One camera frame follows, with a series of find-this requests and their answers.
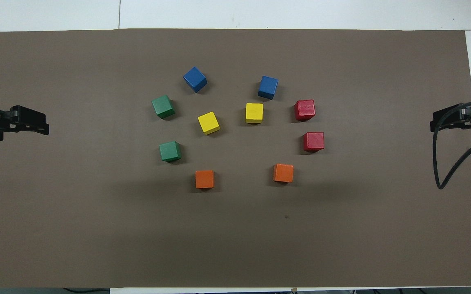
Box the red wooden cube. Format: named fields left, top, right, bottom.
left=294, top=99, right=316, bottom=122
left=303, top=131, right=325, bottom=153

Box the green wooden cube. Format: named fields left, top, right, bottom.
left=159, top=140, right=182, bottom=163
left=151, top=95, right=176, bottom=120

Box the blue wooden cube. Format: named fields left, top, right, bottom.
left=183, top=66, right=208, bottom=93
left=258, top=75, right=279, bottom=100

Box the orange wooden cube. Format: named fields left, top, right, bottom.
left=273, top=163, right=294, bottom=183
left=195, top=170, right=216, bottom=189

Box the yellow wooden cube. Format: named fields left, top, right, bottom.
left=197, top=111, right=221, bottom=136
left=245, top=102, right=264, bottom=124

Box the brown table mat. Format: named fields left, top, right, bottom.
left=0, top=28, right=471, bottom=289

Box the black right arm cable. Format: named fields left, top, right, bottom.
left=432, top=99, right=471, bottom=190

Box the black floor cable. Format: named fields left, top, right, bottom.
left=63, top=287, right=110, bottom=293

